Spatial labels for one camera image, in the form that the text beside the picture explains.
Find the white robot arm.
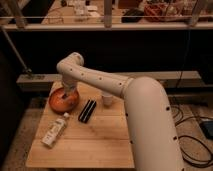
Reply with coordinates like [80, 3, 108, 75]
[57, 52, 184, 171]

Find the orange ceramic bowl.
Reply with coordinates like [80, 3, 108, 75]
[48, 87, 79, 114]

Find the black rectangular case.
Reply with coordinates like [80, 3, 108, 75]
[78, 100, 96, 123]

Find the white paper cup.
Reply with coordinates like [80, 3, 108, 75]
[101, 91, 113, 107]

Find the white plastic bottle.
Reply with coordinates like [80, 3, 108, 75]
[41, 112, 70, 148]

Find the black power adapter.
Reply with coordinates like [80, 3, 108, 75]
[199, 121, 213, 140]

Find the metal frame rail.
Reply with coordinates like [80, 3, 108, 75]
[0, 0, 213, 31]

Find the black floor cable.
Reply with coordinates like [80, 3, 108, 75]
[168, 94, 213, 169]

